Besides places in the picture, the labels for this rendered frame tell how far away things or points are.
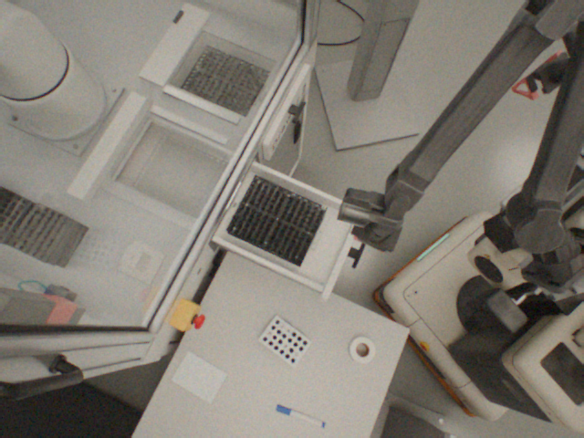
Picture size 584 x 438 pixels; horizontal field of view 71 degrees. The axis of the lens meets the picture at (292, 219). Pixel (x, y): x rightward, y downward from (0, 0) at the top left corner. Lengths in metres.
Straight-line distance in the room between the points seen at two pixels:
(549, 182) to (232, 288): 0.84
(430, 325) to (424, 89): 1.30
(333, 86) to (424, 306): 1.24
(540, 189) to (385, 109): 1.56
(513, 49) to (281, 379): 0.95
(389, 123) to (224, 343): 1.49
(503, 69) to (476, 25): 2.12
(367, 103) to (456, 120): 1.58
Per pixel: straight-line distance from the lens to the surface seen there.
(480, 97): 0.74
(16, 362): 0.60
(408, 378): 2.07
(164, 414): 1.28
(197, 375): 1.23
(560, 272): 0.94
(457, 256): 1.88
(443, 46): 2.67
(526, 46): 0.72
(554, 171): 0.82
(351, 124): 2.23
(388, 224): 0.83
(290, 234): 1.14
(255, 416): 1.24
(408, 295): 1.78
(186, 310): 1.09
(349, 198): 0.82
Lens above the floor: 1.98
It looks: 75 degrees down
